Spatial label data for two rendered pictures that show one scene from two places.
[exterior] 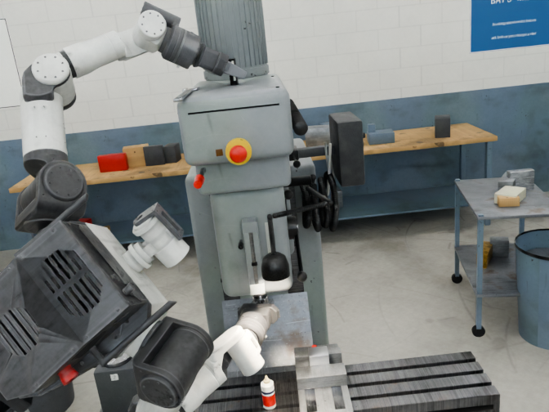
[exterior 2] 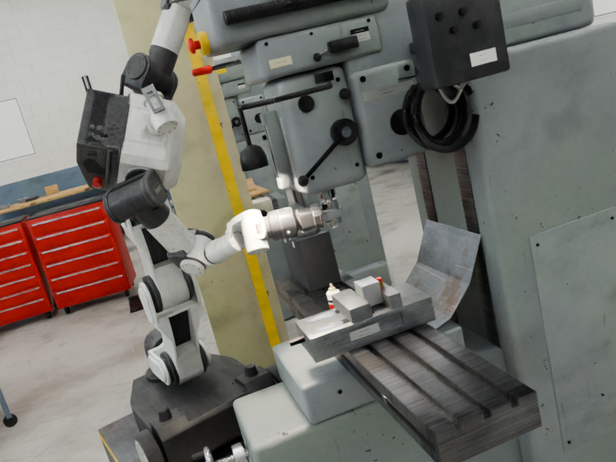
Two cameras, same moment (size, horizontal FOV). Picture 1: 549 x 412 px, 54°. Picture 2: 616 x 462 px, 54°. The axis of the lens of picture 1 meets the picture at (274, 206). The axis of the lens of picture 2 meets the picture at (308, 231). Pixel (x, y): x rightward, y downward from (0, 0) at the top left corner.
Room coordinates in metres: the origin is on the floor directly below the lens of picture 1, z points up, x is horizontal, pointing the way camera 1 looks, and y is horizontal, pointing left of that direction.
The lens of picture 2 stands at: (0.96, -1.56, 1.60)
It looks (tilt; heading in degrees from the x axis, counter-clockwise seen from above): 13 degrees down; 76
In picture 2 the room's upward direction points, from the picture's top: 14 degrees counter-clockwise
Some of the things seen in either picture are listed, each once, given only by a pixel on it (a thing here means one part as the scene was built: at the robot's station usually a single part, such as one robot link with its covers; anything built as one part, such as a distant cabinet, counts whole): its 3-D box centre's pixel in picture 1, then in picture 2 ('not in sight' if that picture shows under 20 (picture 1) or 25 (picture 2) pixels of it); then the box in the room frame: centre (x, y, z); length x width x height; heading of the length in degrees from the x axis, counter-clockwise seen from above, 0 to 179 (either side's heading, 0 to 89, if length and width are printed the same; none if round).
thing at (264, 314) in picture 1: (254, 323); (301, 220); (1.37, 0.09, 1.23); 0.13 x 0.12 x 0.10; 76
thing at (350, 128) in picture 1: (347, 147); (459, 35); (1.76, -0.26, 1.62); 0.20 x 0.09 x 0.21; 0
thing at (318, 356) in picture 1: (319, 359); (368, 291); (1.46, -0.09, 1.03); 0.06 x 0.05 x 0.06; 89
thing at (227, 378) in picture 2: not in sight; (188, 380); (0.92, 0.75, 0.59); 0.64 x 0.52 x 0.33; 105
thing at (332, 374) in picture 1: (321, 376); (351, 305); (1.40, -0.09, 1.01); 0.15 x 0.06 x 0.04; 89
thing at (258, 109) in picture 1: (238, 113); (287, 4); (1.47, 0.07, 1.81); 0.47 x 0.26 x 0.16; 0
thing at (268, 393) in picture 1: (268, 391); (335, 300); (1.40, 0.08, 0.97); 0.04 x 0.04 x 0.11
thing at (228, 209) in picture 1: (252, 232); (313, 130); (1.46, 0.07, 1.47); 0.21 x 0.19 x 0.32; 90
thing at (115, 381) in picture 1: (138, 381); (308, 254); (1.46, 0.48, 1.02); 0.22 x 0.12 x 0.20; 92
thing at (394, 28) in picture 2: not in sight; (455, 24); (1.95, 0.07, 1.66); 0.80 x 0.23 x 0.20; 0
